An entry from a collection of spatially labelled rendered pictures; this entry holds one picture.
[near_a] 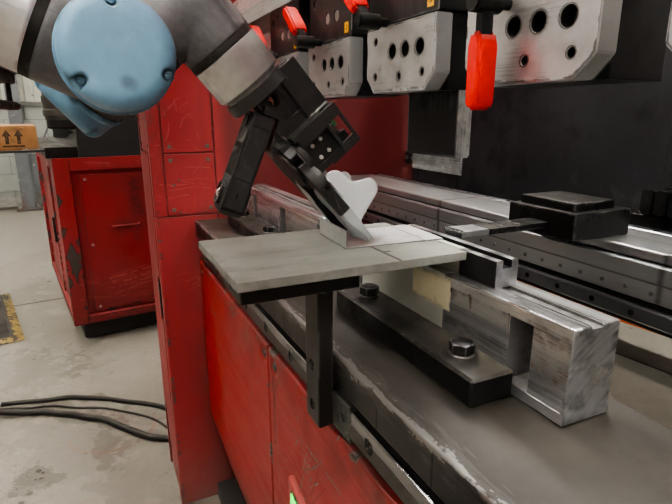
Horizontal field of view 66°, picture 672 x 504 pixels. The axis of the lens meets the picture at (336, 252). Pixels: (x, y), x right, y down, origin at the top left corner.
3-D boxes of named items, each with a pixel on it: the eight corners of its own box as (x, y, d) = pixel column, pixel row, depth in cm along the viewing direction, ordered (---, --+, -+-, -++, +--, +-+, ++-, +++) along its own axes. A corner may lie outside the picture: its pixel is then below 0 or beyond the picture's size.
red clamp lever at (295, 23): (280, 3, 82) (298, 39, 77) (304, 5, 84) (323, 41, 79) (278, 13, 83) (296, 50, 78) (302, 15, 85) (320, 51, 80)
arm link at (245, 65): (202, 73, 49) (191, 78, 56) (235, 112, 51) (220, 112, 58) (259, 22, 50) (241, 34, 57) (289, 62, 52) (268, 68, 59)
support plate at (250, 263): (198, 248, 63) (198, 241, 63) (384, 229, 74) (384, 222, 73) (237, 293, 47) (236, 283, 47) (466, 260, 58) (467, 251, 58)
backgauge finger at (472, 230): (425, 235, 72) (427, 199, 71) (559, 219, 83) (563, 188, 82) (483, 255, 62) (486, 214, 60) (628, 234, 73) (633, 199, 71)
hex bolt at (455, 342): (443, 351, 55) (443, 338, 54) (463, 346, 56) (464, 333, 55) (459, 362, 52) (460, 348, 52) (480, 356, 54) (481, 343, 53)
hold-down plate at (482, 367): (335, 307, 76) (335, 287, 75) (368, 301, 78) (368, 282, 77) (469, 409, 49) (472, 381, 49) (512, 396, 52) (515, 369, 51)
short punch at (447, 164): (406, 168, 68) (409, 93, 66) (419, 167, 69) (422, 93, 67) (453, 176, 59) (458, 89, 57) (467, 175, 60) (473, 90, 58)
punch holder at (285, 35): (270, 100, 104) (267, 11, 99) (309, 101, 107) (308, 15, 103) (297, 98, 90) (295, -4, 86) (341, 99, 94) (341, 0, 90)
